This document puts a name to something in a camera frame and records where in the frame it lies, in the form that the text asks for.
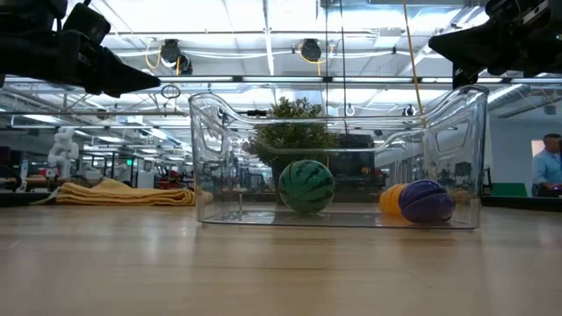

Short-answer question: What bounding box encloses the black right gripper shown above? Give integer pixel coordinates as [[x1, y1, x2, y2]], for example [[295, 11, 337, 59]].
[[428, 0, 562, 90]]

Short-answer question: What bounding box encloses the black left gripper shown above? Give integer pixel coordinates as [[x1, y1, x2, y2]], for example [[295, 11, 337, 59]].
[[0, 0, 162, 98]]

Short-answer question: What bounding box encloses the purple toy eggplant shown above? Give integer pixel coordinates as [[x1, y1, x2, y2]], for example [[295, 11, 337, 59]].
[[398, 178, 457, 224]]

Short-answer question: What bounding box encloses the clear plastic storage bin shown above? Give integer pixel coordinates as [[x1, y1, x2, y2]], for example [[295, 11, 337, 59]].
[[187, 84, 491, 231]]

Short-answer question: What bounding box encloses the orange toy pumpkin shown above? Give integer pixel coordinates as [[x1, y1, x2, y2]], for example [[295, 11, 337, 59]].
[[378, 183, 409, 216]]

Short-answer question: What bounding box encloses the green striped toy watermelon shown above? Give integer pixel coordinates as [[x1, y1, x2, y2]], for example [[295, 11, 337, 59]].
[[278, 159, 336, 215]]

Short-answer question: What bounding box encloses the black hanging loop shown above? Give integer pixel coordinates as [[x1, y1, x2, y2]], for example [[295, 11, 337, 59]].
[[160, 83, 182, 100]]

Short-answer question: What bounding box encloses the white robot figure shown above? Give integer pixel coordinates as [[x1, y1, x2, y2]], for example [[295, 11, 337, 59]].
[[47, 126, 80, 179]]

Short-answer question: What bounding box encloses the yellow folded towel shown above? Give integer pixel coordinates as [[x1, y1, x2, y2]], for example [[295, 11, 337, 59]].
[[41, 177, 198, 207]]

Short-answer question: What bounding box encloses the person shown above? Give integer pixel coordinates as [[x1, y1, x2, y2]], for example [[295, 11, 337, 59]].
[[531, 133, 562, 198]]

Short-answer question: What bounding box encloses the green potted plant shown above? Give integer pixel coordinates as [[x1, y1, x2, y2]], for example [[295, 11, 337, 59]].
[[244, 96, 342, 207]]

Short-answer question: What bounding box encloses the yellow hanging cord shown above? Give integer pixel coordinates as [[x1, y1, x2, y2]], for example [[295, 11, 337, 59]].
[[401, 0, 426, 120]]

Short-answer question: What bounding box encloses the black ceiling cable reel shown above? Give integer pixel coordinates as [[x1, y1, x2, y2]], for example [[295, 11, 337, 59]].
[[299, 38, 324, 63], [159, 38, 194, 75]]

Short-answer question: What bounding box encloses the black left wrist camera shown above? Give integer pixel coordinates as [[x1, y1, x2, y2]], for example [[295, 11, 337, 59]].
[[62, 2, 112, 46]]

